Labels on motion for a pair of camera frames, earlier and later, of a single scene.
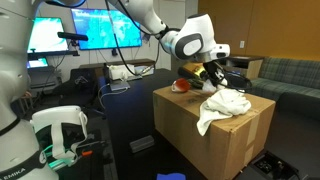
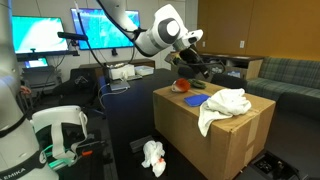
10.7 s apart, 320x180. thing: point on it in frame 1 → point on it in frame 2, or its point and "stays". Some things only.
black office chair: (78, 90) stays
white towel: (221, 105) stays
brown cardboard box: (229, 143) stays
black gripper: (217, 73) → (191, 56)
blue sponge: (171, 176) → (196, 100)
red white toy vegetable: (180, 85) stays
